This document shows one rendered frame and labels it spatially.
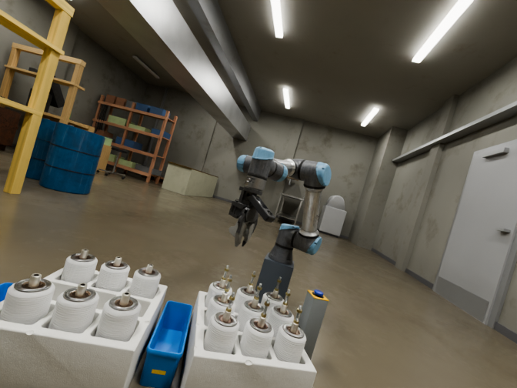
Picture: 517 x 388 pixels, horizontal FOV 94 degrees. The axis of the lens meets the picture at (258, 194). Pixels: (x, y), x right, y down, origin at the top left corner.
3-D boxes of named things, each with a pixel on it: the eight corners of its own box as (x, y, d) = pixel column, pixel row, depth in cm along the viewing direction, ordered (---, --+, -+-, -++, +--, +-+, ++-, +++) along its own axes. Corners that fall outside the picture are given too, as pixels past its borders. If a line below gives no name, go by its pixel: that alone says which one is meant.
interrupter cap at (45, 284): (28, 278, 68) (29, 275, 68) (57, 283, 69) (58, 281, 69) (5, 289, 60) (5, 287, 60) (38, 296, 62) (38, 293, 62)
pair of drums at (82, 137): (48, 175, 358) (62, 124, 357) (107, 195, 338) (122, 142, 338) (-9, 168, 293) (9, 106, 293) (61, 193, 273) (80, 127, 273)
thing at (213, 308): (198, 336, 92) (211, 291, 92) (222, 342, 93) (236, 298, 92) (194, 354, 82) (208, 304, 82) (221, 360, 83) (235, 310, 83)
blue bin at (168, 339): (159, 326, 101) (167, 299, 101) (185, 331, 103) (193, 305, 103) (135, 387, 72) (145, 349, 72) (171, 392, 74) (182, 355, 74)
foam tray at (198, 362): (187, 329, 105) (198, 290, 105) (269, 342, 113) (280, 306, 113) (175, 416, 67) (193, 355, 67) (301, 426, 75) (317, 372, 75)
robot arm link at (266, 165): (280, 154, 89) (268, 146, 82) (271, 182, 89) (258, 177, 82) (263, 151, 94) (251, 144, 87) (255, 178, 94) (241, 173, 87)
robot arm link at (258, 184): (270, 182, 89) (258, 177, 82) (266, 194, 89) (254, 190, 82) (255, 178, 93) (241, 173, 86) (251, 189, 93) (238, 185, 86)
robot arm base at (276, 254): (269, 253, 158) (274, 239, 158) (291, 260, 155) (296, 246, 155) (267, 258, 143) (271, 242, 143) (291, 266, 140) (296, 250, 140)
